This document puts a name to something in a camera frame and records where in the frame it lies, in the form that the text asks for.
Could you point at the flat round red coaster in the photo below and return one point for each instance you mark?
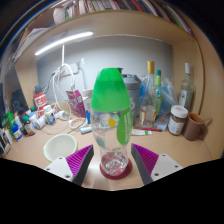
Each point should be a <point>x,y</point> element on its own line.
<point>126,172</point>

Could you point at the clear bottle with green cap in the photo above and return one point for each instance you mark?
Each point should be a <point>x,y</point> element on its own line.
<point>158,90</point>
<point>110,90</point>

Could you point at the brown bottle with green cap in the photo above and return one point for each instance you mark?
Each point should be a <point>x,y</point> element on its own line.
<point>28,126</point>

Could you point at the red and white container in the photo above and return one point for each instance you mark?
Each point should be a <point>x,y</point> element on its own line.
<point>40,103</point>

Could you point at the white LED light bar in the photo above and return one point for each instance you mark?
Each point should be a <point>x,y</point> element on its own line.
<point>63,42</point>

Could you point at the clear bottle with yellow cap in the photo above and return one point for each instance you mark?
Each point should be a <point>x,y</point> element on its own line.
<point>149,96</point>

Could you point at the red pen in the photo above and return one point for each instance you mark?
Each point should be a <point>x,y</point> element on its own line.
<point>150,129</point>

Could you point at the brown mug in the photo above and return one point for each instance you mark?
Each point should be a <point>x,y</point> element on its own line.
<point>192,126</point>

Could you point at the white wall power socket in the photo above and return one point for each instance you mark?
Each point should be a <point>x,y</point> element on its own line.
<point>75,68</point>

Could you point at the wooden shelf unit with books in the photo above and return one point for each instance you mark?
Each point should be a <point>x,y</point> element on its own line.
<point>116,23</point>

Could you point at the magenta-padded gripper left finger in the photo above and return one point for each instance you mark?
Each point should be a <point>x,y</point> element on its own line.
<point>60,165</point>

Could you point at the magenta pouch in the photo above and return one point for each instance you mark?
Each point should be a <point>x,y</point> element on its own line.
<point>76,103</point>

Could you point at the brown jar with white lid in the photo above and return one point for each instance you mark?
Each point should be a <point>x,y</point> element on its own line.
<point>177,120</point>

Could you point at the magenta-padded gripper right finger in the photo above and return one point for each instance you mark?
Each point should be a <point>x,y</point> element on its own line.
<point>165,165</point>

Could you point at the white and blue carton box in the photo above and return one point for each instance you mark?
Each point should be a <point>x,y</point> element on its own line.
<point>87,103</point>

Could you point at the blue plastic bag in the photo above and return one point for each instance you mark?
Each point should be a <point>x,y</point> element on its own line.
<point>168,95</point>

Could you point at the clear glass bottle white cap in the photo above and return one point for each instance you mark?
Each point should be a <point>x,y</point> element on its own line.
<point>186,91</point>

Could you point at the white flat tube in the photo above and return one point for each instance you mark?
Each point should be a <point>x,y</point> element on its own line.
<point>141,132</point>

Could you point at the grey shaker bottle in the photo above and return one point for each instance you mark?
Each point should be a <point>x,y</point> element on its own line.
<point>134,90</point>

